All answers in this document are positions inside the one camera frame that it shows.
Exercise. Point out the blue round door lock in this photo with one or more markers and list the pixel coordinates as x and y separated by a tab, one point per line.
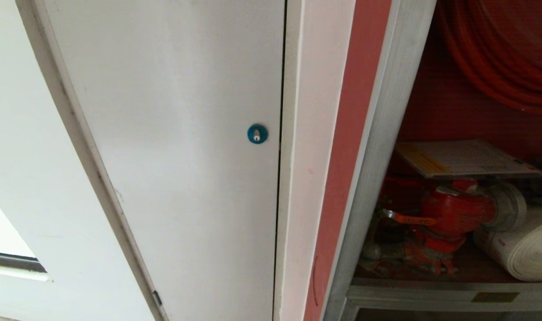
257	133

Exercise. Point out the white metal door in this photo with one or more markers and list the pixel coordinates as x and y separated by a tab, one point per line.
177	147

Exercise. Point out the red fire hydrant cabinet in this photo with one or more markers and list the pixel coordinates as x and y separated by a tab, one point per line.
369	147

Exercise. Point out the small door hinge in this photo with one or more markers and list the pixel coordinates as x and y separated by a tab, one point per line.
157	298

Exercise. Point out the red fire hydrant valve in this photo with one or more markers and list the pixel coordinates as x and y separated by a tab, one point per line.
449	214

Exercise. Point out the white inspection card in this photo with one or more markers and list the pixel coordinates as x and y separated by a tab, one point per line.
465	158

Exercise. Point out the brass label plate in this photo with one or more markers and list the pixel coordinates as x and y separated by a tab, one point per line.
495	297

